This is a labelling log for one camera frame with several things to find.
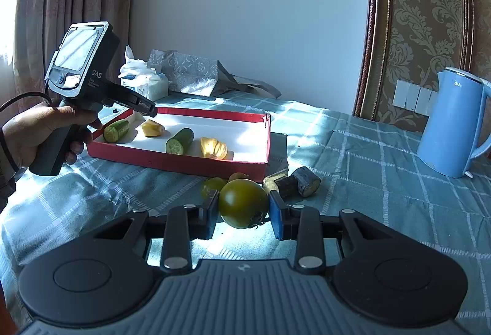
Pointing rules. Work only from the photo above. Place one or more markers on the green cucumber piece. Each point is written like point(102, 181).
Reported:
point(116, 130)
point(179, 141)

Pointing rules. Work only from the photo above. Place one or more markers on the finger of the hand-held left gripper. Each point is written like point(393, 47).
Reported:
point(138, 101)

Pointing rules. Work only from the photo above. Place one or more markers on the white tissue pack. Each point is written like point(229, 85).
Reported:
point(147, 83)

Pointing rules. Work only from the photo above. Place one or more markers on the grey patterned bag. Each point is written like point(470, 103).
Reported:
point(191, 70)

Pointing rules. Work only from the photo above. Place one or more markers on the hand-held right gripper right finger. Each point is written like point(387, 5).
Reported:
point(274, 216)

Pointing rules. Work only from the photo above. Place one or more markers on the blue electric kettle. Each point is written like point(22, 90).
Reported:
point(452, 124)

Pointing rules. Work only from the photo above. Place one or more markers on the white wall switch panel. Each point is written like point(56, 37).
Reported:
point(416, 97)

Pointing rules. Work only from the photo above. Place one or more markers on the brown longan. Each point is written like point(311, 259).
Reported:
point(238, 176)

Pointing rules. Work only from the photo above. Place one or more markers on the person's left forearm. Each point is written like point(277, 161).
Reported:
point(5, 185)

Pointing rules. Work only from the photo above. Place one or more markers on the red cardboard box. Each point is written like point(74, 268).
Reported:
point(238, 135)

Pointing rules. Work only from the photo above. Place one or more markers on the dark sugarcane piece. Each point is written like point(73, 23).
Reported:
point(307, 181)
point(285, 186)

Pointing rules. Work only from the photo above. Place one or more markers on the person's left hand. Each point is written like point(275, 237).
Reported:
point(34, 131)

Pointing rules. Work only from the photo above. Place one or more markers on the green tomato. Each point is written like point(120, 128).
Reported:
point(211, 187)
point(243, 202)

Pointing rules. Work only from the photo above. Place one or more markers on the brown wall trim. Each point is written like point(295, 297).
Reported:
point(368, 31)

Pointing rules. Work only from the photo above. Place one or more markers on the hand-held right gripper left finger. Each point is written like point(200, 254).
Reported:
point(212, 219)

